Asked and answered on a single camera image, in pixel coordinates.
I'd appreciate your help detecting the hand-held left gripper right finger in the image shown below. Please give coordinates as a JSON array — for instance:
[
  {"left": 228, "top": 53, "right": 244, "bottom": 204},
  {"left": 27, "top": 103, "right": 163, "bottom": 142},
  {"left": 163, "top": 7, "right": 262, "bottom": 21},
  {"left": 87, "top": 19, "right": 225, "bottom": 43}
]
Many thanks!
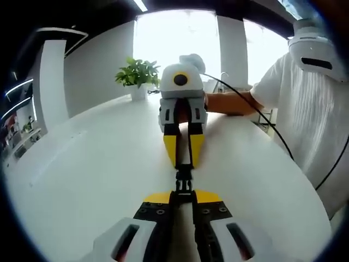
[{"left": 191, "top": 189, "right": 256, "bottom": 262}]

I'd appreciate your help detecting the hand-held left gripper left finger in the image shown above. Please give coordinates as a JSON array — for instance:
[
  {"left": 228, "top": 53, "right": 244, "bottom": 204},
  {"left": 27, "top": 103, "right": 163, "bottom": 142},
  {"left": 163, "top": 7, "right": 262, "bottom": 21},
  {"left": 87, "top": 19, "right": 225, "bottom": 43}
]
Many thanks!
[{"left": 92, "top": 190, "right": 176, "bottom": 262}]

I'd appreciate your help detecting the black plastic buckle part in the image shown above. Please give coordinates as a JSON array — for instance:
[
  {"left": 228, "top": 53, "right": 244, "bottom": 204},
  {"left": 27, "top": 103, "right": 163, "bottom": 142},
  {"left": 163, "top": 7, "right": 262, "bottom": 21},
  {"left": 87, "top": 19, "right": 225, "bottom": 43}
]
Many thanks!
[
  {"left": 176, "top": 163, "right": 195, "bottom": 175},
  {"left": 172, "top": 171, "right": 195, "bottom": 204}
]

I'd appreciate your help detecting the white plant pot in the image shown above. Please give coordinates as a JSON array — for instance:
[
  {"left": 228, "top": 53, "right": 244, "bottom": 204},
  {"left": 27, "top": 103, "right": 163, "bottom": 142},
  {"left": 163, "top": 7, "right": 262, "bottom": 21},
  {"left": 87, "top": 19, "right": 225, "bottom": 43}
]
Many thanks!
[{"left": 130, "top": 84, "right": 149, "bottom": 101}]

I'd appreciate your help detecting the green potted plant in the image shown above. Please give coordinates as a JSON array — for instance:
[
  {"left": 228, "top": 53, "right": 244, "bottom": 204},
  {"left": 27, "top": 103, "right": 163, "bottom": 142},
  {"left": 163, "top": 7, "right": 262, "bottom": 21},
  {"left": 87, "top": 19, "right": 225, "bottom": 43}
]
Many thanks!
[{"left": 114, "top": 56, "right": 162, "bottom": 88}]

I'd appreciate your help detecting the white chest-worn device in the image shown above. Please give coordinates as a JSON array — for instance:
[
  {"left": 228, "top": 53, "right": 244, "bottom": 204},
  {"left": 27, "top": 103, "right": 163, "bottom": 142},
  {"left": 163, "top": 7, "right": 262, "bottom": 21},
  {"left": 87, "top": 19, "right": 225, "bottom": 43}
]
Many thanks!
[{"left": 287, "top": 17, "right": 346, "bottom": 82}]

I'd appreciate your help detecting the white shelf unit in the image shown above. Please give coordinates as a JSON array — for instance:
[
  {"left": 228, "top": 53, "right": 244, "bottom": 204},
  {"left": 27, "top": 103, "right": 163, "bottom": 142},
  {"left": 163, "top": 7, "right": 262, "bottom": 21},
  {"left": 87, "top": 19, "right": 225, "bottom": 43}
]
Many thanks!
[{"left": 0, "top": 114, "right": 42, "bottom": 164}]

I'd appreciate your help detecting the black cable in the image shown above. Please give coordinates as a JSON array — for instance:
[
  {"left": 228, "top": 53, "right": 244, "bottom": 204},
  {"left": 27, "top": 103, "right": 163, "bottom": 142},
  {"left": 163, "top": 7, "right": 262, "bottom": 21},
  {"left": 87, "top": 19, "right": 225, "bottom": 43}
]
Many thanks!
[
  {"left": 314, "top": 140, "right": 349, "bottom": 191},
  {"left": 200, "top": 71, "right": 297, "bottom": 162}
]

